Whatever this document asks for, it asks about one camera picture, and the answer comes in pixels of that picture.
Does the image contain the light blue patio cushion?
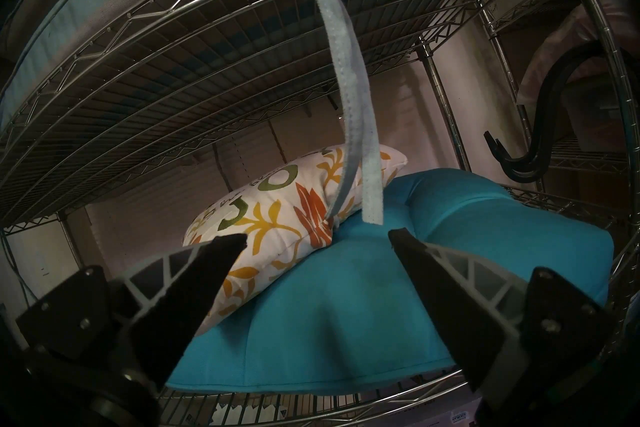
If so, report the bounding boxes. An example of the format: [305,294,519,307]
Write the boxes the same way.
[0,0,386,226]

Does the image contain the white zigzag edged envelope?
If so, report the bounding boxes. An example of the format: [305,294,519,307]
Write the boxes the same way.
[207,403,288,427]

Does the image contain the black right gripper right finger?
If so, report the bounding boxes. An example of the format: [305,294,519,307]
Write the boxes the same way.
[389,227,618,406]

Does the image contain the floral print throw pillow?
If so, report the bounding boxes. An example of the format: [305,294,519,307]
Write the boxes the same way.
[182,144,408,336]

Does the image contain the black metal hook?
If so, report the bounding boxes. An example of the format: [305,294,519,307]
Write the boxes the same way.
[483,40,626,183]

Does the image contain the pink plastic bag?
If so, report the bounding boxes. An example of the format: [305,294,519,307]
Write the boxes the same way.
[517,0,640,104]

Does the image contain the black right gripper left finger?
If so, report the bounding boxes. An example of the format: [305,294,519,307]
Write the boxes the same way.
[16,232,248,390]

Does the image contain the chrome wire shelf rack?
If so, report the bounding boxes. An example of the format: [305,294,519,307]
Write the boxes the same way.
[0,0,640,427]

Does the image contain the teal seat cushion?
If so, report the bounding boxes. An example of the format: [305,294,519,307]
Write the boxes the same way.
[165,168,615,395]

